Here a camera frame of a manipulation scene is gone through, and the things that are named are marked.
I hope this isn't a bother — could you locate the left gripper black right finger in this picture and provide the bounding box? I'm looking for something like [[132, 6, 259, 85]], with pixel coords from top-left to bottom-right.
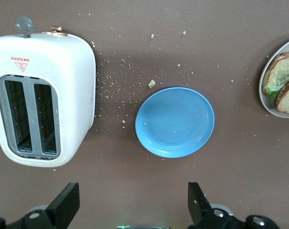
[[187, 182, 279, 229]]

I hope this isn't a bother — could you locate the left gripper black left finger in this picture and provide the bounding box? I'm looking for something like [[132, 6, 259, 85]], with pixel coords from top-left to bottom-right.
[[0, 182, 80, 229]]

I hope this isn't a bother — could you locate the beige round plate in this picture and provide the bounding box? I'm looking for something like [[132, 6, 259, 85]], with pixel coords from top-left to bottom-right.
[[258, 36, 289, 119]]

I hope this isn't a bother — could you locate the green lettuce leaf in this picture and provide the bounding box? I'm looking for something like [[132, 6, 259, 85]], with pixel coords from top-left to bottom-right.
[[264, 84, 285, 101]]

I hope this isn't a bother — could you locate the blue round plate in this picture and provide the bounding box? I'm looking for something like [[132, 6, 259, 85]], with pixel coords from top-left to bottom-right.
[[134, 86, 216, 158]]

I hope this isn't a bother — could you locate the white two-slot toaster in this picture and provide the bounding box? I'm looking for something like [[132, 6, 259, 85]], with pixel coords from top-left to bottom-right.
[[0, 15, 97, 168]]

